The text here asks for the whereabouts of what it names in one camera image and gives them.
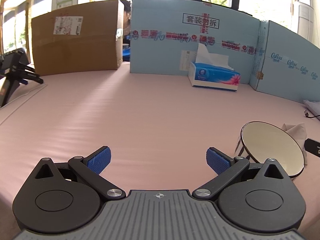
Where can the black gripper on stand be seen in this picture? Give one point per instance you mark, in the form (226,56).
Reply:
(15,70)

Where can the light blue side cardboard panel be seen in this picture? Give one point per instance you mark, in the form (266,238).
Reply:
(285,64)

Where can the blue tissue box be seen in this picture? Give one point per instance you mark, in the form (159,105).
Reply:
(210,70)

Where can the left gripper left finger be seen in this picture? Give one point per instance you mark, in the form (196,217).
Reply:
(89,168)

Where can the white air conditioner unit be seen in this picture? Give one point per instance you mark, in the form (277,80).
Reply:
(304,20)

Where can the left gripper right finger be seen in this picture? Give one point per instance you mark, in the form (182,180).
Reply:
(229,171)

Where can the lavender folded cloth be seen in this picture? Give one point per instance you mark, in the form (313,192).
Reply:
(312,109)

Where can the brown cardboard box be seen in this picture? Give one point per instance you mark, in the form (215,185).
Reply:
(79,38)

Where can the beige cleaning cloth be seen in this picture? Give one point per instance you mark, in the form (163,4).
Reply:
(298,132)

